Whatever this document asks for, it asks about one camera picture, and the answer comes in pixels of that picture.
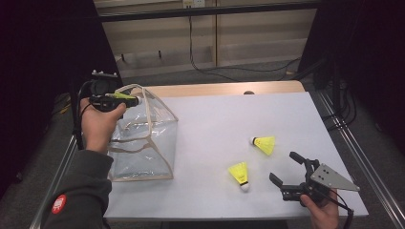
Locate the black power cable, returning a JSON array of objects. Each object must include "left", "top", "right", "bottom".
[{"left": 188, "top": 8, "right": 302, "bottom": 83}]

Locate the white table cover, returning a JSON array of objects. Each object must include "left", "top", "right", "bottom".
[{"left": 103, "top": 91, "right": 370, "bottom": 221}]

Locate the white wall outlet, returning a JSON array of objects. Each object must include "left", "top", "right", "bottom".
[{"left": 181, "top": 0, "right": 206, "bottom": 10}]

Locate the right hand-held gripper cable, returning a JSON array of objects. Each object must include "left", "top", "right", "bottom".
[{"left": 318, "top": 187, "right": 355, "bottom": 229}]

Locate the black cable bundle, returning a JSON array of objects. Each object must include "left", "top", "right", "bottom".
[{"left": 321, "top": 79, "right": 359, "bottom": 132}]

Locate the left hand-held gripper cable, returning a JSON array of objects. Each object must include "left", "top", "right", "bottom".
[{"left": 76, "top": 79, "right": 96, "bottom": 122}]

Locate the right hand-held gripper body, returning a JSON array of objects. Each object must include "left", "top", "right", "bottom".
[{"left": 280, "top": 157, "right": 361, "bottom": 204}]

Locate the hand-held gripper cable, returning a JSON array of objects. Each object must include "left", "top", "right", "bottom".
[
  {"left": 318, "top": 187, "right": 355, "bottom": 229},
  {"left": 76, "top": 79, "right": 96, "bottom": 122}
]

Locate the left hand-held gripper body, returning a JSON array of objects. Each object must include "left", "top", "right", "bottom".
[{"left": 83, "top": 70, "right": 123, "bottom": 113}]

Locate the clear bag with beige trim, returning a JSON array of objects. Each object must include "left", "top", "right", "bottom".
[{"left": 106, "top": 83, "right": 180, "bottom": 183}]

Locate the person's left hand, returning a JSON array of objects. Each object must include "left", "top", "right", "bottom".
[{"left": 79, "top": 97, "right": 128, "bottom": 155}]

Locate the person's right hand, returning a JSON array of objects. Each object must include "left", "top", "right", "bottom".
[{"left": 299, "top": 189, "right": 340, "bottom": 229}]

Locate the beige wooden cabinet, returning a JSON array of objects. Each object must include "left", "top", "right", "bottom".
[{"left": 94, "top": 0, "right": 319, "bottom": 79}]

